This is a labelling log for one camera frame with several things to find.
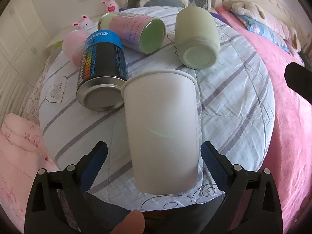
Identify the heart patterned sheet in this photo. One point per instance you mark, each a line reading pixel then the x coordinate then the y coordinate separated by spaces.
pixel 31 112

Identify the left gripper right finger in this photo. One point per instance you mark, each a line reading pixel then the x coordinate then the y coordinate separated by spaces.
pixel 229 180

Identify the pink bunny plush rear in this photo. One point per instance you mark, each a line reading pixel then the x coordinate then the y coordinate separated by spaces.
pixel 110 6

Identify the pink bunny plush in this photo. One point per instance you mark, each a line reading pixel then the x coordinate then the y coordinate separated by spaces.
pixel 110 6
pixel 85 24

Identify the pink green-capped canister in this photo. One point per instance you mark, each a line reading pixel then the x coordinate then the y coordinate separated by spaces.
pixel 138 32

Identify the cream nightstand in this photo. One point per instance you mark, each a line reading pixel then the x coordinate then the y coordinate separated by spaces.
pixel 59 37

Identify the blue floral pillow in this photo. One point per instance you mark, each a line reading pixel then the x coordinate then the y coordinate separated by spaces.
pixel 262 30

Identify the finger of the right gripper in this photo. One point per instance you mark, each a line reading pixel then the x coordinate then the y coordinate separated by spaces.
pixel 299 79

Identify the folded pink quilt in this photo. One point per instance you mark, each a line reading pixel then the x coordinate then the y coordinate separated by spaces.
pixel 23 153

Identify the pink cup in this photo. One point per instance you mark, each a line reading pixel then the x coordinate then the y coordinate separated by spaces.
pixel 73 45

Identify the pink bunny plush front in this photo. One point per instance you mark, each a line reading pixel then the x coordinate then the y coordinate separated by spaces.
pixel 85 24

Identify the cream wardrobe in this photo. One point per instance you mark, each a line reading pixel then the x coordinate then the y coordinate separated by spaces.
pixel 23 55

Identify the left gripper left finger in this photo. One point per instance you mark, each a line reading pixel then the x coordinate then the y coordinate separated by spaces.
pixel 78 179

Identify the black blue spray can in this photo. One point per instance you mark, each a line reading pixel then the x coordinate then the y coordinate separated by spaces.
pixel 102 72

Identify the white pink dog plush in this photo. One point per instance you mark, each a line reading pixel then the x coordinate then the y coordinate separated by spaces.
pixel 256 12

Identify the cream wooden headboard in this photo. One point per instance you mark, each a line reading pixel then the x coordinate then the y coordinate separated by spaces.
pixel 268 2

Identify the pink bed blanket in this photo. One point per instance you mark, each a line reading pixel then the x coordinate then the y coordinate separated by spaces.
pixel 289 154

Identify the grey cat plush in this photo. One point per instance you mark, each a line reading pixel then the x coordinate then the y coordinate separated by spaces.
pixel 171 3

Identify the white paper cup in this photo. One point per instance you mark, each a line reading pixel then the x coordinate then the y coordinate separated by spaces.
pixel 162 125

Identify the pale green cup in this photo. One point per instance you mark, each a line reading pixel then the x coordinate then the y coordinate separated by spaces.
pixel 196 38

